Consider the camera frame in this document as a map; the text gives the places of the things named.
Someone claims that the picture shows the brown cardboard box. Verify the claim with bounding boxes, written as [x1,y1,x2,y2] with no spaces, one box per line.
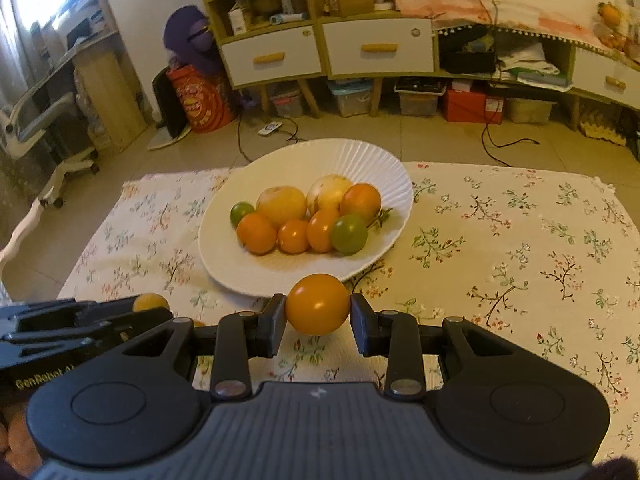
[327,0,375,16]

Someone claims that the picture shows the small tan apricot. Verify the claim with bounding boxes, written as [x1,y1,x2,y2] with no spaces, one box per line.
[132,292,171,312]

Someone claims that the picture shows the white low cabinet drawer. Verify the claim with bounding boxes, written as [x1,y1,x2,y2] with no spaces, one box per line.
[572,47,640,108]

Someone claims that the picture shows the large dimpled mandarin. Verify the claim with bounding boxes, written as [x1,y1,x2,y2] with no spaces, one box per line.
[340,183,382,222]
[236,212,278,255]

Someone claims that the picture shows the white grey office chair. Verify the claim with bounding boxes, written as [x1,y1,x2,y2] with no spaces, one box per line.
[0,67,101,208]

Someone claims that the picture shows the red box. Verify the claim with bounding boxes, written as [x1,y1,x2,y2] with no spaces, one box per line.
[444,85,506,123]

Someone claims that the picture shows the floral tablecloth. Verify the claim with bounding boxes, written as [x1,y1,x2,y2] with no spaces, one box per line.
[57,160,640,463]

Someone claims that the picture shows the green mandarin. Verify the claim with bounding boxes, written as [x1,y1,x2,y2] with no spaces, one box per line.
[230,202,256,228]
[330,214,369,254]

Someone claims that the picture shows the black bag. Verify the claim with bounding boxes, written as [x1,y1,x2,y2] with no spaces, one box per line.
[442,35,498,75]

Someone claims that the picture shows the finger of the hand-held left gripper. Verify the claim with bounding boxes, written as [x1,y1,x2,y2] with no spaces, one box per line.
[0,310,174,362]
[0,300,136,334]

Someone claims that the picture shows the yellow patterned cushion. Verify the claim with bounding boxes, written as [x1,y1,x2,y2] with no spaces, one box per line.
[577,110,631,146]

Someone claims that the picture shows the wooden desk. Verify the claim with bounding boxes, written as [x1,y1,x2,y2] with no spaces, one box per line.
[50,30,148,153]

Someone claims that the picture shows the white drawer wooden handle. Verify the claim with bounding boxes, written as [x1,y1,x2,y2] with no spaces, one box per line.
[220,25,323,88]
[322,17,435,78]

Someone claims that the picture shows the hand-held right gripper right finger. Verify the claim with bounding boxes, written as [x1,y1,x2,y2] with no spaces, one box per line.
[351,294,531,401]

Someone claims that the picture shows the black panel white base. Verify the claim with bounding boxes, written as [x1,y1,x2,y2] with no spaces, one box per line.
[146,66,193,152]

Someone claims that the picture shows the wooden shelf cabinet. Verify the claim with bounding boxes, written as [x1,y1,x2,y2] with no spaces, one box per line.
[192,0,441,118]

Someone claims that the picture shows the green leafy stem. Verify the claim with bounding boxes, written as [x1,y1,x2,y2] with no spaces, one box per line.
[367,207,394,231]

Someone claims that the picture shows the white ribbed plate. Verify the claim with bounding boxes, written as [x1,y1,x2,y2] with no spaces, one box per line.
[198,140,415,297]

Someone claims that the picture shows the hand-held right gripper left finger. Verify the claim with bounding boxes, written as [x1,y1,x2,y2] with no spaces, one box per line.
[112,294,287,402]

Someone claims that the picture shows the pink cloth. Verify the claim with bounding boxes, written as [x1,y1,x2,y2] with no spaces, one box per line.
[390,0,640,66]

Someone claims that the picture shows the small smooth orange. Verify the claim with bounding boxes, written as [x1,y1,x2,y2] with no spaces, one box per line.
[306,208,341,253]
[285,273,351,336]
[277,219,311,254]

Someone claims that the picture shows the black cable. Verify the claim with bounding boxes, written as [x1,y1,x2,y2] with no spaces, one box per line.
[470,0,541,151]

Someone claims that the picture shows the purple plush toy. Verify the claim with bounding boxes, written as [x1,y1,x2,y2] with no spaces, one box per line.
[163,6,223,78]

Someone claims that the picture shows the yellow pear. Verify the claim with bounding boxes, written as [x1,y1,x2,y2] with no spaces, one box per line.
[256,186,307,230]

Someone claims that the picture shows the low wooden cabinet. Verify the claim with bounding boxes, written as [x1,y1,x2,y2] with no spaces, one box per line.
[432,25,640,131]

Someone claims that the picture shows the pale speckled pear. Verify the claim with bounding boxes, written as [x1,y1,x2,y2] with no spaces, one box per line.
[306,174,353,213]

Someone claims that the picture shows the red gift bag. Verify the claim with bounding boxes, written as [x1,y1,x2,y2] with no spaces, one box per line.
[166,62,236,134]

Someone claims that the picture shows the clear storage bin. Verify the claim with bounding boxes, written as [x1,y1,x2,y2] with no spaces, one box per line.
[329,80,373,118]
[394,80,446,117]
[267,87,304,118]

